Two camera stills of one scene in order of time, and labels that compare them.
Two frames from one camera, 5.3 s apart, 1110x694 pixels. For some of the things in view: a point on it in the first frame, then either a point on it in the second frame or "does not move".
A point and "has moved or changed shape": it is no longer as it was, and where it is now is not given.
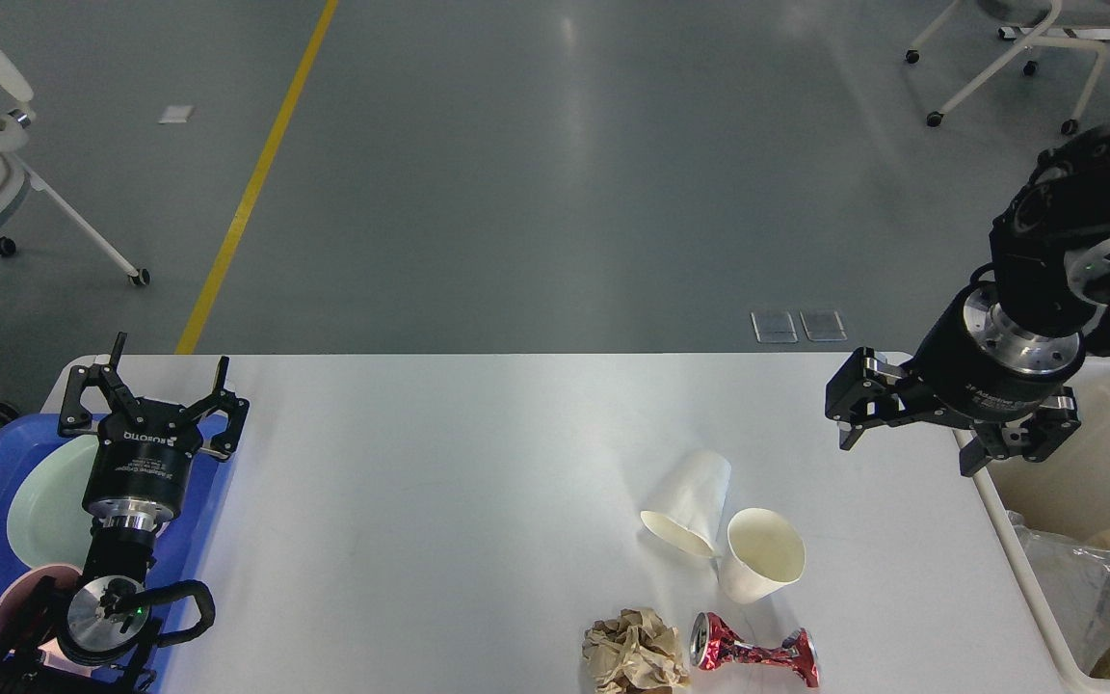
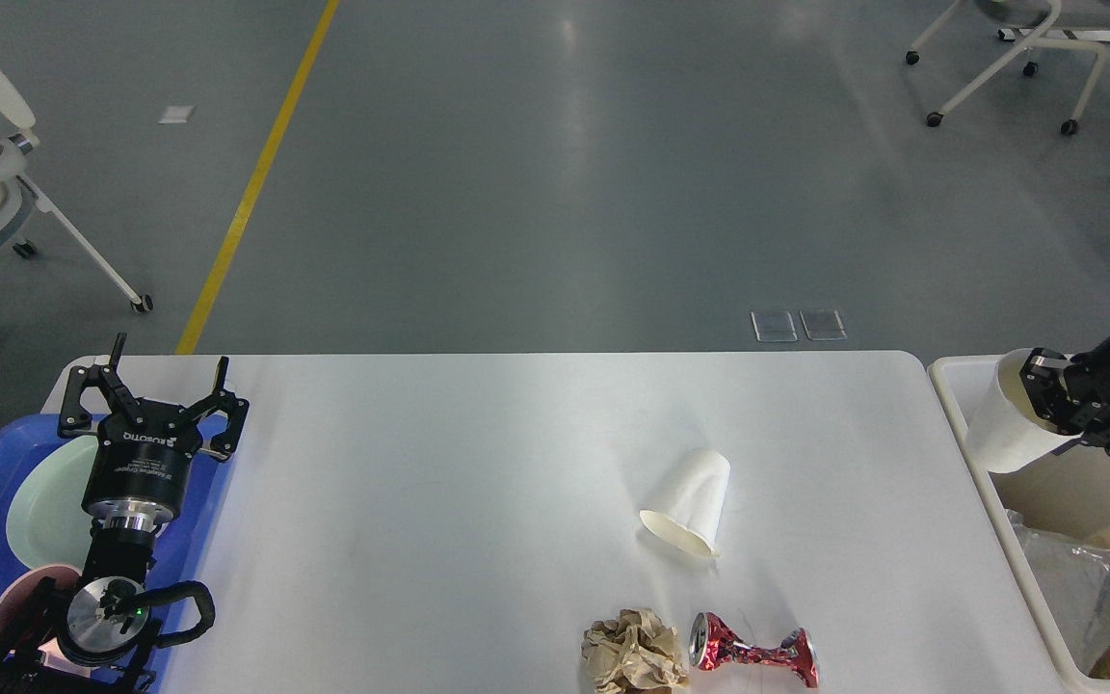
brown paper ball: x=637 y=653 does not move
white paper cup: x=690 y=516 does not move
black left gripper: x=142 y=464 does not move
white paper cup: x=763 y=553 has moved or changed shape
